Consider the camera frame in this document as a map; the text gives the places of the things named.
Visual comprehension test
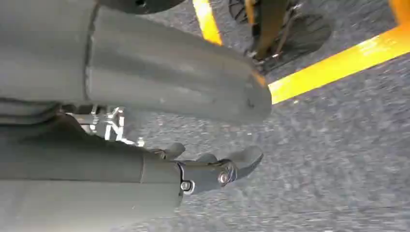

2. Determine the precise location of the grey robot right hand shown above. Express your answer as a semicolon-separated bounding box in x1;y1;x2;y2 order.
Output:
0;0;273;232

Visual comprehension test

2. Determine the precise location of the robot black foot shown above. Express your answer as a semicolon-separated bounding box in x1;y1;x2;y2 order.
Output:
97;0;187;15
228;0;333;75

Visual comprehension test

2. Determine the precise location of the robot brown leg strut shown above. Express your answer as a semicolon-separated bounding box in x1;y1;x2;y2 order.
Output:
245;0;290;60

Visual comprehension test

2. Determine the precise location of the ribbed grey right arm sleeve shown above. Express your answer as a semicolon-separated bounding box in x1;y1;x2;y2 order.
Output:
0;99;61;126

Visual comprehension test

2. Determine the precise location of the long yellow floor tape stripe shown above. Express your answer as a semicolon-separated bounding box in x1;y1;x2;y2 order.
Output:
268;25;410;105

